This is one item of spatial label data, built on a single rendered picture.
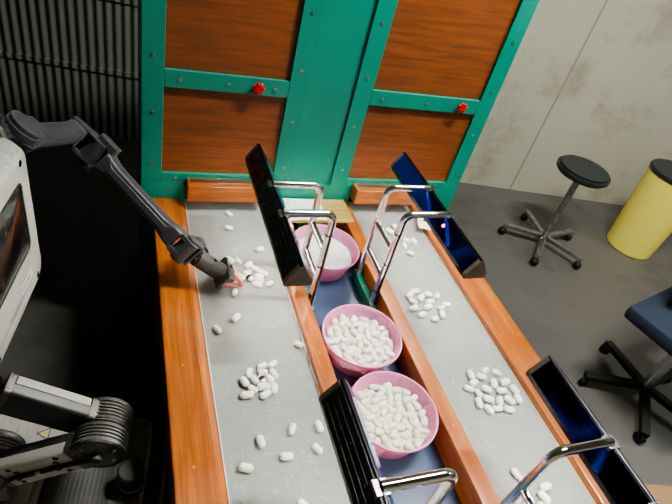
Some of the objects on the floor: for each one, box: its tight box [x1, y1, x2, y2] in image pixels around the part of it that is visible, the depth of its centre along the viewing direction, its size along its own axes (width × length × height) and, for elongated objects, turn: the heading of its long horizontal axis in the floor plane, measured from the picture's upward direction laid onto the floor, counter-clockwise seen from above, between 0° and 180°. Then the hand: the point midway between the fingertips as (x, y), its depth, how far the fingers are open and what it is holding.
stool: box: [498, 155, 611, 269], centre depth 369 cm, size 59×61×65 cm
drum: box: [607, 158, 672, 260], centre depth 395 cm, size 42×42×66 cm
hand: (240, 284), depth 178 cm, fingers closed
